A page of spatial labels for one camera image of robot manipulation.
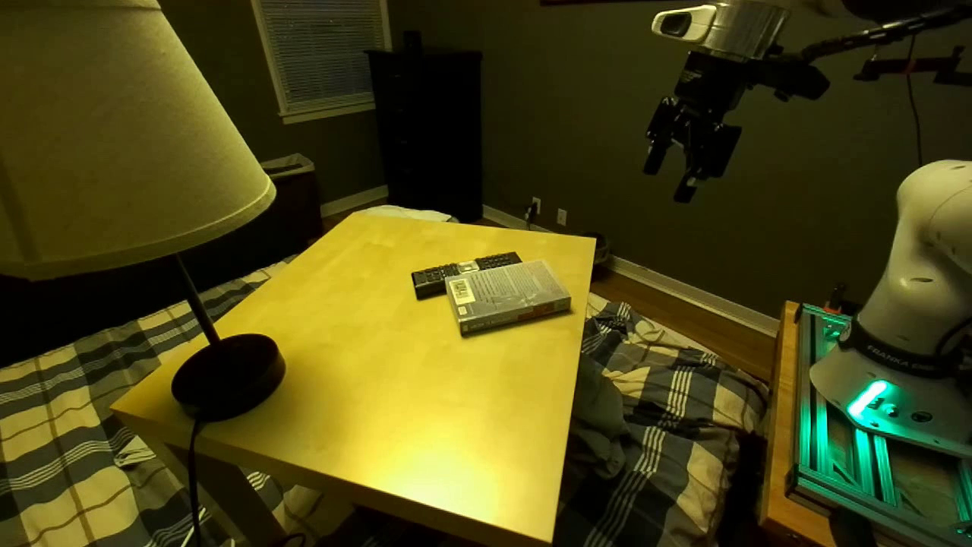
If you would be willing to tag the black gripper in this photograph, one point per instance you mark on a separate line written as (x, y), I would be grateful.
(714, 97)

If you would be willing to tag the thick paperback book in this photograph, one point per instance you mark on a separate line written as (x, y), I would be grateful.
(506, 297)

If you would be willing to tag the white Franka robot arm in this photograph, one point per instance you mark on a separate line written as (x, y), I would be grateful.
(928, 262)

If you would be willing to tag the black remote control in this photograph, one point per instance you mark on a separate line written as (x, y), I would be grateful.
(433, 281)

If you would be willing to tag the plaid duvet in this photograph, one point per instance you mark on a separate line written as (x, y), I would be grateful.
(657, 436)

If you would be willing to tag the white pillow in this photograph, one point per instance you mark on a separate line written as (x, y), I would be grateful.
(405, 214)

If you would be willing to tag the wooden platform board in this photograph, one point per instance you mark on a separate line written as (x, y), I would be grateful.
(780, 426)

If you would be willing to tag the light wooden side table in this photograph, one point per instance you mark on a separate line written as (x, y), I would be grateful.
(405, 383)

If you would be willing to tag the white framed window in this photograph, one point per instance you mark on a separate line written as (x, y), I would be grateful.
(320, 55)

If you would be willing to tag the table lamp with cream shade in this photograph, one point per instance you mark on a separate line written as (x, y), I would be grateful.
(103, 153)

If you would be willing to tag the white wall outlet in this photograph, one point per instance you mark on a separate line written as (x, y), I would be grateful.
(561, 216)

